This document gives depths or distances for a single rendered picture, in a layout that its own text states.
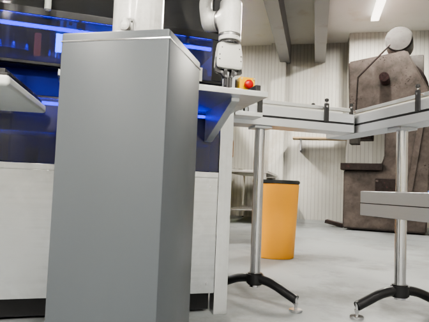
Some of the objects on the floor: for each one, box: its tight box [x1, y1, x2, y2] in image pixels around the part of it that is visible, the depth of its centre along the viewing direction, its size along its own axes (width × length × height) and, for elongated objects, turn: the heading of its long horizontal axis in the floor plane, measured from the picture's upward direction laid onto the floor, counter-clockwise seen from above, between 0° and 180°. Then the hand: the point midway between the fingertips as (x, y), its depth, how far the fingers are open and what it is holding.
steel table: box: [230, 165, 278, 217], centre depth 788 cm, size 70×182×94 cm
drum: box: [261, 180, 300, 259], centre depth 364 cm, size 39×39×62 cm
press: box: [324, 27, 429, 234], centre depth 686 cm, size 158×138×302 cm
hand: (227, 84), depth 166 cm, fingers closed, pressing on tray
